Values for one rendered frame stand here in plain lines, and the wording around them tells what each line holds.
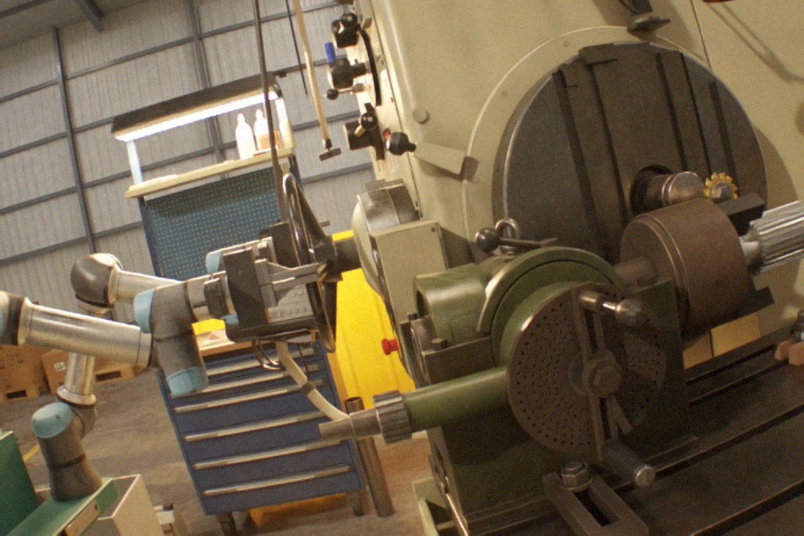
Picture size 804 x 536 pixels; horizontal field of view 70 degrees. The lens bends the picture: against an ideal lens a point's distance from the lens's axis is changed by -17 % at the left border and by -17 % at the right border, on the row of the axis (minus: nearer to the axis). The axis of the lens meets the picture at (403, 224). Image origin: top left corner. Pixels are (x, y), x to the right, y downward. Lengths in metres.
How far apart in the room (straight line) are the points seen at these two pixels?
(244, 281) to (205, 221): 2.23
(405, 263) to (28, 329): 0.71
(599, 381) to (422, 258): 0.49
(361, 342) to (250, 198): 1.21
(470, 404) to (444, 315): 0.13
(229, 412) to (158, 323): 1.85
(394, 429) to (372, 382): 3.40
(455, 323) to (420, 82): 0.54
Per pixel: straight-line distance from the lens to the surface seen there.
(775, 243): 1.03
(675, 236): 0.89
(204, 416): 3.02
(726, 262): 0.91
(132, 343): 1.29
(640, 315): 0.57
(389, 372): 4.09
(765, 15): 1.57
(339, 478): 3.05
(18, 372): 8.83
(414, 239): 1.08
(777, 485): 0.79
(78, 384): 1.86
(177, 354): 1.17
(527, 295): 0.76
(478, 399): 0.71
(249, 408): 2.97
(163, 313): 1.16
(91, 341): 1.28
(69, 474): 1.78
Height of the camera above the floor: 1.41
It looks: 3 degrees down
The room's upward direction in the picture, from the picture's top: 13 degrees counter-clockwise
